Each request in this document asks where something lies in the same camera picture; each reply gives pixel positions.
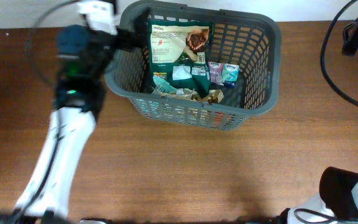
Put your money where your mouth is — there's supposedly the black cable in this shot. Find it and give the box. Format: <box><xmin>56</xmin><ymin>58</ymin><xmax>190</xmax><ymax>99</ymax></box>
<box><xmin>320</xmin><ymin>0</ymin><xmax>358</xmax><ymax>116</ymax></box>

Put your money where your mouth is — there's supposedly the orange spaghetti packet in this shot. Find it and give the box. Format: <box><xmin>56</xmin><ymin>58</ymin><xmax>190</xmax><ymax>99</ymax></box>
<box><xmin>211</xmin><ymin>111</ymin><xmax>233</xmax><ymax>128</ymax></box>

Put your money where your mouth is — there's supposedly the beige paper pouch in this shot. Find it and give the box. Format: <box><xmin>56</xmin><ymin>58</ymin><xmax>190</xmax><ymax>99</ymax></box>
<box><xmin>161</xmin><ymin>88</ymin><xmax>199</xmax><ymax>101</ymax></box>

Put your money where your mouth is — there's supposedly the Kleenex tissue multipack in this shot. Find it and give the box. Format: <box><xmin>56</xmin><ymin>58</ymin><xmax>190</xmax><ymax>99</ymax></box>
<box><xmin>208</xmin><ymin>62</ymin><xmax>239</xmax><ymax>89</ymax></box>

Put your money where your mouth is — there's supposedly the grey plastic basket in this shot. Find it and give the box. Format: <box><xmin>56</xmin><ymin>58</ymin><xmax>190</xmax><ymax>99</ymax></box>
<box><xmin>105</xmin><ymin>1</ymin><xmax>282</xmax><ymax>130</ymax></box>

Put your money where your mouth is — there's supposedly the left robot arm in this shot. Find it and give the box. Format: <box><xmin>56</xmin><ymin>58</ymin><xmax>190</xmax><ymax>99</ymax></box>
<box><xmin>0</xmin><ymin>8</ymin><xmax>150</xmax><ymax>223</ymax></box>

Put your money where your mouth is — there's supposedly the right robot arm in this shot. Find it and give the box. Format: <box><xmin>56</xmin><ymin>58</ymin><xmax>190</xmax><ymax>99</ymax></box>
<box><xmin>270</xmin><ymin>18</ymin><xmax>358</xmax><ymax>224</ymax></box>

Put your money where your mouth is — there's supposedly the mint green wipes packet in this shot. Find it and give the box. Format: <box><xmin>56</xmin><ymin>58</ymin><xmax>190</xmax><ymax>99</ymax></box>
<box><xmin>152</xmin><ymin>75</ymin><xmax>177</xmax><ymax>94</ymax></box>

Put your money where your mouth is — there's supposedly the green coffee bean bag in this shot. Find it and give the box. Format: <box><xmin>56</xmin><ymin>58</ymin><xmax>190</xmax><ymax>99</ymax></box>
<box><xmin>147</xmin><ymin>20</ymin><xmax>213</xmax><ymax>97</ymax></box>

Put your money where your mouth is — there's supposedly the brown clear snack bag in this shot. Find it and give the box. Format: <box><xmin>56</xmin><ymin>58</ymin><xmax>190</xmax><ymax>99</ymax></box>
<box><xmin>191</xmin><ymin>90</ymin><xmax>224</xmax><ymax>104</ymax></box>

